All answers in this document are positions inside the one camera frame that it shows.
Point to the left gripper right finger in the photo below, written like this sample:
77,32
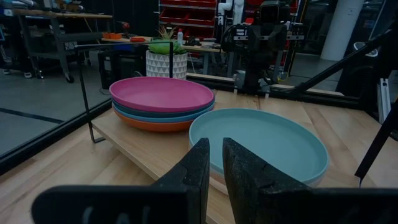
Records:
258,199

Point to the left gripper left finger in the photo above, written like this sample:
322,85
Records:
183,199

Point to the light teal plate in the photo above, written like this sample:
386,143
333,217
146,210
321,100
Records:
258,140

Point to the orange plate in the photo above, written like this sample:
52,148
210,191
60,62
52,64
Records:
149,126

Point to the blue plate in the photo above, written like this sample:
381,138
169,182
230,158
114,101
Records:
146,119

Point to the dark teal plate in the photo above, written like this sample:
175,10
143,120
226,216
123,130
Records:
140,112

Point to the pink plate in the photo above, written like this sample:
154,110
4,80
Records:
161,93

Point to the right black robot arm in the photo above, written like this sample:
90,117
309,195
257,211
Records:
261,46

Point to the white patterned plant pot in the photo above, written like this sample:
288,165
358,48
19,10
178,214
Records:
161,65

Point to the black cabinet under table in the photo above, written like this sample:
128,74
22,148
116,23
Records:
119,68

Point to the wooden background table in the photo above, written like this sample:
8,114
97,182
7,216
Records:
199,49

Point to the green succulent plant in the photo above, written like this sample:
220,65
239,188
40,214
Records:
163,46

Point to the white aluminium extrusion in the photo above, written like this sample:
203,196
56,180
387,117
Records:
384,99

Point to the white bottle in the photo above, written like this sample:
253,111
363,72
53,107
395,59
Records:
180,36

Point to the orange tray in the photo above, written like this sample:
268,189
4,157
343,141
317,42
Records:
112,35

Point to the red storage bin rack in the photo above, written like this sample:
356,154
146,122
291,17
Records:
189,14

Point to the white pillar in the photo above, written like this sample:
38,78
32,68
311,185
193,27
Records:
340,29

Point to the wooden workbench on wheels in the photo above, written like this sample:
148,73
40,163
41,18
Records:
59,15

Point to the wooden shelf with black frame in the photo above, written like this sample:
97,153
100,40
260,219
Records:
140,146

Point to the black table frame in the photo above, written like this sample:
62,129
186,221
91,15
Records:
31,149

